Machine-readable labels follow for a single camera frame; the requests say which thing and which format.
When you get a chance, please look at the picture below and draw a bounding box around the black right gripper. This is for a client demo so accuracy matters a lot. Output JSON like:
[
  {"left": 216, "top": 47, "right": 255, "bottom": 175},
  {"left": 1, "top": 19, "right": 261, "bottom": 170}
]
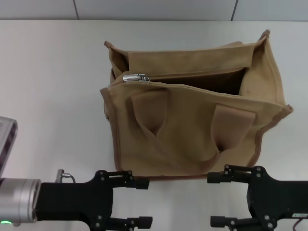
[{"left": 207, "top": 164, "right": 308, "bottom": 231}]

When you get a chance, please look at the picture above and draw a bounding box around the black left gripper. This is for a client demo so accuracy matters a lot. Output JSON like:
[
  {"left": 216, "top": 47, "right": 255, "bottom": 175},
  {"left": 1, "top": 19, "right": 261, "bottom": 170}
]
[{"left": 36, "top": 169, "right": 154, "bottom": 231}]

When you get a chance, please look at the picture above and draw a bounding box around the khaki canvas food bag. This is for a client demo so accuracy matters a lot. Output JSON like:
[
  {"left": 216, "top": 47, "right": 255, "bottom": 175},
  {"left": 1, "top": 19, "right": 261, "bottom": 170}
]
[{"left": 100, "top": 29, "right": 294, "bottom": 181}]

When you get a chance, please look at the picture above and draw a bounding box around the silver metal zipper pull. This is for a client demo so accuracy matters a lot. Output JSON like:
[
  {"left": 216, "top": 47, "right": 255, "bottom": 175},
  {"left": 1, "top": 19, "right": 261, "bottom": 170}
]
[{"left": 122, "top": 73, "right": 151, "bottom": 83}]

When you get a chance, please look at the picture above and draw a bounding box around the left gripper cable with plug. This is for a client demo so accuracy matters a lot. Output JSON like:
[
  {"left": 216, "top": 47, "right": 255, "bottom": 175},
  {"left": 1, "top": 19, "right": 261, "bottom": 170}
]
[{"left": 55, "top": 169, "right": 76, "bottom": 184}]

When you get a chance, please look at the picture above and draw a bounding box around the red right gripper wire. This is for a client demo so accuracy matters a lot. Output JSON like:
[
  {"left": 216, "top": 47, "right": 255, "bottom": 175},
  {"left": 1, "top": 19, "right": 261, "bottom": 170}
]
[{"left": 292, "top": 213, "right": 308, "bottom": 231}]

